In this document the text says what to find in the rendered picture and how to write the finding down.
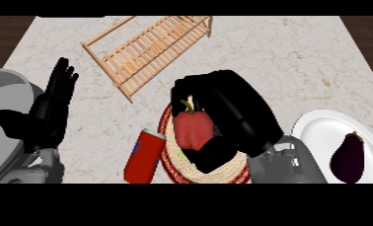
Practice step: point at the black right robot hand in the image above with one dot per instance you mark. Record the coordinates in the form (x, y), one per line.
(238, 111)

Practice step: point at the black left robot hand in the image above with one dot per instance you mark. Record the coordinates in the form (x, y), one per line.
(52, 105)

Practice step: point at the red bell pepper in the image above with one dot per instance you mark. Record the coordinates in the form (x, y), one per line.
(194, 128)

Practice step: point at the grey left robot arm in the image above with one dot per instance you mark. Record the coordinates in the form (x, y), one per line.
(23, 131)

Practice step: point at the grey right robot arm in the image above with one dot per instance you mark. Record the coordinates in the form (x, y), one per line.
(282, 164)

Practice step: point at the round woven placemat red rim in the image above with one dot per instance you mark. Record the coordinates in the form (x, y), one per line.
(228, 170)

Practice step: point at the wooden tiered shelf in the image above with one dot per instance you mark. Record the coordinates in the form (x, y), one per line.
(147, 50)

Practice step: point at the white plate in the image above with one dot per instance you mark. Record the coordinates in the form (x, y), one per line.
(318, 137)

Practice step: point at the red can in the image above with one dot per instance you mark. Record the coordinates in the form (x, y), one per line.
(144, 157)

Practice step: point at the dark purple eggplant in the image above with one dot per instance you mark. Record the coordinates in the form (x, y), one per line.
(349, 159)

